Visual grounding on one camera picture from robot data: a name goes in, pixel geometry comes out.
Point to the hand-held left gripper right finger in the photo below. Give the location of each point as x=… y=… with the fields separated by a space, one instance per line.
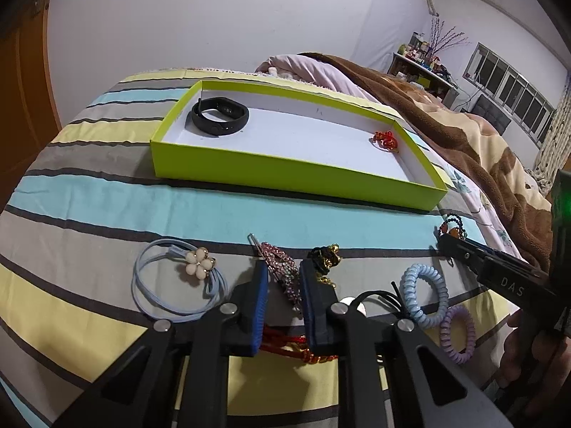
x=312 y=305

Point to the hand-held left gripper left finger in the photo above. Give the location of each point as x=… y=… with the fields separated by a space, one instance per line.
x=261 y=305

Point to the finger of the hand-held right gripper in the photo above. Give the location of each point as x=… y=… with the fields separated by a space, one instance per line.
x=504 y=256
x=464 y=256

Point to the black gold hair accessory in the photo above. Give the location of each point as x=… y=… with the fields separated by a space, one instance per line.
x=323 y=257

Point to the pink rhinestone hair clip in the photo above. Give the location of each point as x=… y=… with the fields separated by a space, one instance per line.
x=279 y=258

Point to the red beaded ornament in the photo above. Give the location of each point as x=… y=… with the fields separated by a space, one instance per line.
x=387 y=140

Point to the green cardboard box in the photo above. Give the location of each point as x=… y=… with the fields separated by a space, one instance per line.
x=303 y=133

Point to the black wristband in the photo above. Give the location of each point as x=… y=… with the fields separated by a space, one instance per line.
x=203 y=121

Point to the person's right hand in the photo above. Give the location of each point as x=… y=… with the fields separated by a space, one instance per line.
x=551 y=359

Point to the patterned curtain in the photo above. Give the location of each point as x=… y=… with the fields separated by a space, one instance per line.
x=555 y=151

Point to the black padded chair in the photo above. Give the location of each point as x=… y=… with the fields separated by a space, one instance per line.
x=490 y=111

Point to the brown fleece blanket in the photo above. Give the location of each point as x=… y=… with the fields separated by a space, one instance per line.
x=424 y=93

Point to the barred window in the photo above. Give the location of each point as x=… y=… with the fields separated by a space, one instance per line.
x=504 y=84

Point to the striped bed sheet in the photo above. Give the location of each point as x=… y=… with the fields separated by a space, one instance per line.
x=89 y=205

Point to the row of bottles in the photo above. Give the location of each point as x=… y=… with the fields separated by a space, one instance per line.
x=421 y=51

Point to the purple flower branches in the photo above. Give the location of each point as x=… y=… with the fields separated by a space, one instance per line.
x=446 y=38

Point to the wooden door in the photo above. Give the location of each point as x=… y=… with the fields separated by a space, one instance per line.
x=18 y=120

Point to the white wall shelf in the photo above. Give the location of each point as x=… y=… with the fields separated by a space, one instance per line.
x=424 y=74

